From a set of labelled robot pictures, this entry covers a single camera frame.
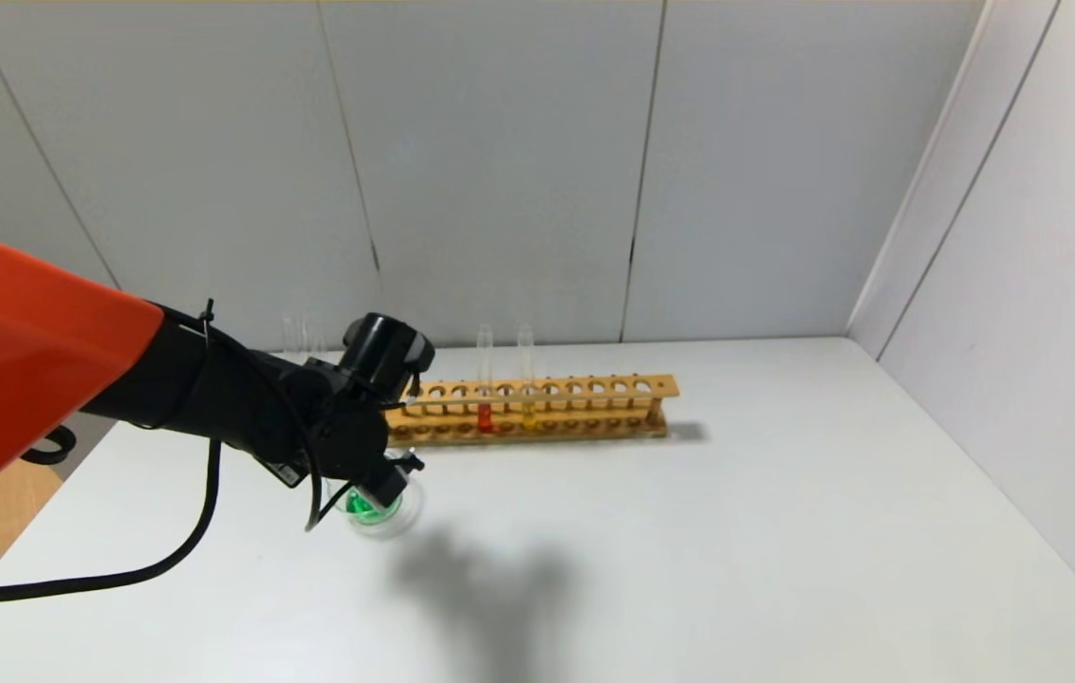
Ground test tube with amber pigment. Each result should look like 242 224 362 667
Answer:
518 325 538 431

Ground test tube with red pigment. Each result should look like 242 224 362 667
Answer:
477 324 494 434

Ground wooden test tube rack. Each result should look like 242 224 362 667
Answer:
385 375 679 448

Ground clear glass dish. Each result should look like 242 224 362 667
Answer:
326 474 425 540

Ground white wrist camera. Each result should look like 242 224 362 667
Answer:
368 463 412 506

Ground thin black camera cable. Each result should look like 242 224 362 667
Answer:
305 474 355 532

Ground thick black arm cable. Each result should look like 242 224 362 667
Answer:
0 438 220 606

